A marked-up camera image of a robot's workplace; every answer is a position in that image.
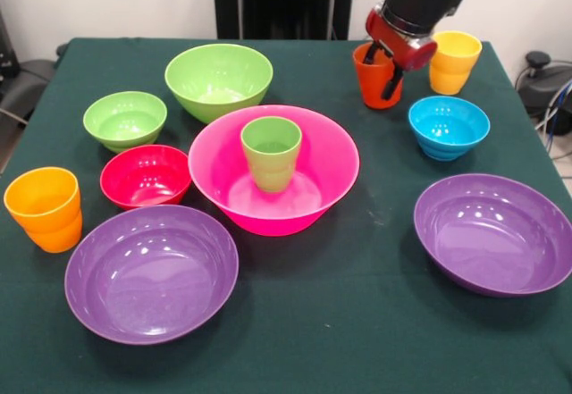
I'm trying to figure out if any purple bowl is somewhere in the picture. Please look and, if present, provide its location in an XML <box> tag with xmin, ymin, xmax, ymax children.
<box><xmin>63</xmin><ymin>204</ymin><xmax>240</xmax><ymax>347</ymax></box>
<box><xmin>413</xmin><ymin>172</ymin><xmax>572</xmax><ymax>298</ymax></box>

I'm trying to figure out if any red cup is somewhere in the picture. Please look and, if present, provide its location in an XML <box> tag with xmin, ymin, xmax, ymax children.
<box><xmin>351</xmin><ymin>41</ymin><xmax>406</xmax><ymax>112</ymax></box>

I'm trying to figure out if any orange cup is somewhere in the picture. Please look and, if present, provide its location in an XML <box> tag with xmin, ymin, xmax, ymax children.
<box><xmin>3</xmin><ymin>166</ymin><xmax>84</xmax><ymax>255</ymax></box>

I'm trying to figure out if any black floor stand base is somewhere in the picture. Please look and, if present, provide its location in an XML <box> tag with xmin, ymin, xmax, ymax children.
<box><xmin>514</xmin><ymin>50</ymin><xmax>572</xmax><ymax>116</ymax></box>
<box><xmin>0</xmin><ymin>57</ymin><xmax>58</xmax><ymax>121</ymax></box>

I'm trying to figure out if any green cup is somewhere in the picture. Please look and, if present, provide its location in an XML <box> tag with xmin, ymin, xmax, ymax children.
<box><xmin>240</xmin><ymin>115</ymin><xmax>304</xmax><ymax>194</ymax></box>

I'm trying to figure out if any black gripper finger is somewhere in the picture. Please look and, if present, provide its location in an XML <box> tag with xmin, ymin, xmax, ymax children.
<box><xmin>380</xmin><ymin>63</ymin><xmax>405</xmax><ymax>101</ymax></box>
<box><xmin>362</xmin><ymin>41</ymin><xmax>381</xmax><ymax>66</ymax></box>

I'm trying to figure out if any small green bowl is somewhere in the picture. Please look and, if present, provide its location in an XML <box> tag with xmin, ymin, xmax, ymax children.
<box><xmin>82</xmin><ymin>90</ymin><xmax>169</xmax><ymax>155</ymax></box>

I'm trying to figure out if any large pink bowl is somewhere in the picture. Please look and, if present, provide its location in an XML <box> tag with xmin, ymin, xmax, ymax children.
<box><xmin>187</xmin><ymin>104</ymin><xmax>361</xmax><ymax>238</ymax></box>

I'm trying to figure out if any large green bowl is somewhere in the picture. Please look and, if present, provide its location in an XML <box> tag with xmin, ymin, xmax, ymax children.
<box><xmin>164</xmin><ymin>43</ymin><xmax>274</xmax><ymax>125</ymax></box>

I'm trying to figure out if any small red bowl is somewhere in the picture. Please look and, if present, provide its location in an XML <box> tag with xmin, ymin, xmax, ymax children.
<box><xmin>99</xmin><ymin>144</ymin><xmax>194</xmax><ymax>212</ymax></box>

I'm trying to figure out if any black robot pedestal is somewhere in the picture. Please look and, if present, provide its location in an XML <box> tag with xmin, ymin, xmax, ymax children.
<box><xmin>204</xmin><ymin>0</ymin><xmax>366</xmax><ymax>41</ymax></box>

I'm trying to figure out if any yellow cup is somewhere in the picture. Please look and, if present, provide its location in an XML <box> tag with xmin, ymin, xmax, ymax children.
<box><xmin>429</xmin><ymin>29</ymin><xmax>484</xmax><ymax>96</ymax></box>

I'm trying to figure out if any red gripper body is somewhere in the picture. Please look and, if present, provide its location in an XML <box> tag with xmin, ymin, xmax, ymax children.
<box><xmin>365</xmin><ymin>6</ymin><xmax>439</xmax><ymax>72</ymax></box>

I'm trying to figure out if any dark green tablecloth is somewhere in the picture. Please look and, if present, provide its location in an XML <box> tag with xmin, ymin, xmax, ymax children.
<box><xmin>0</xmin><ymin>37</ymin><xmax>572</xmax><ymax>394</ymax></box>

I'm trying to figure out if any blue and white cable bundle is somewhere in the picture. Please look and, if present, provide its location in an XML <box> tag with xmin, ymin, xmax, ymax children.
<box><xmin>534</xmin><ymin>79</ymin><xmax>572</xmax><ymax>138</ymax></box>

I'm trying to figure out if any blue bowl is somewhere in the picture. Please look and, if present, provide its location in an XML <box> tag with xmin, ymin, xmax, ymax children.
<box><xmin>407</xmin><ymin>95</ymin><xmax>492</xmax><ymax>162</ymax></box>

